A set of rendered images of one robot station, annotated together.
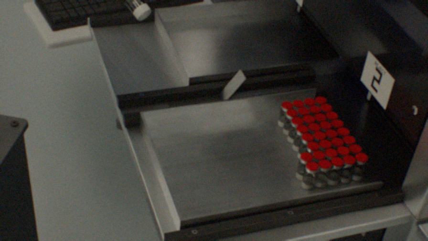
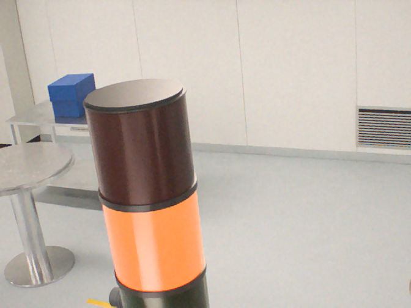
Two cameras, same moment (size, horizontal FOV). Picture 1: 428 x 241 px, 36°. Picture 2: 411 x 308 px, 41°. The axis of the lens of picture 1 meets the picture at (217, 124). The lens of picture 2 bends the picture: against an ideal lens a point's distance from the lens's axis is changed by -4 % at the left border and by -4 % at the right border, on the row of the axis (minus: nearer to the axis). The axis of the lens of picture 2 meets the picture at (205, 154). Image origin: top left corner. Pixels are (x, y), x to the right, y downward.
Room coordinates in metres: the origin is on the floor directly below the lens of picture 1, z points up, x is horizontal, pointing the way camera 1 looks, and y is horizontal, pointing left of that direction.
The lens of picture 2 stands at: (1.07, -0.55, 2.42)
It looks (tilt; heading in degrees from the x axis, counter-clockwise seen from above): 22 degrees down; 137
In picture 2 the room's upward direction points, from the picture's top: 6 degrees counter-clockwise
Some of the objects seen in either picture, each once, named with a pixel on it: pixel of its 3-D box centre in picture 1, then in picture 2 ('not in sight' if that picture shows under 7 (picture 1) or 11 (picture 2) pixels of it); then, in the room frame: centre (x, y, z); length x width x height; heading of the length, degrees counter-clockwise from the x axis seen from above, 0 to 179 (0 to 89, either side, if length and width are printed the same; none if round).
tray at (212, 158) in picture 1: (255, 153); not in sight; (0.83, -0.07, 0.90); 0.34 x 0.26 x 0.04; 112
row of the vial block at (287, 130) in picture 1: (303, 142); not in sight; (0.86, -0.15, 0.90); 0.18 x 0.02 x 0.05; 22
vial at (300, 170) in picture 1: (304, 166); not in sight; (0.80, -0.15, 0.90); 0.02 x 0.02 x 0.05
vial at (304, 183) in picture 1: (309, 175); not in sight; (0.78, -0.16, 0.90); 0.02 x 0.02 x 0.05
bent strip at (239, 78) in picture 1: (206, 91); not in sight; (0.98, 0.03, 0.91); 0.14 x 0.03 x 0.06; 111
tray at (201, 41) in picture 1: (248, 39); not in sight; (1.19, -0.05, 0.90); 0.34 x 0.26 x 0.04; 112
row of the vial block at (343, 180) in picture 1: (326, 138); not in sight; (0.88, -0.19, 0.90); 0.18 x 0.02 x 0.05; 22
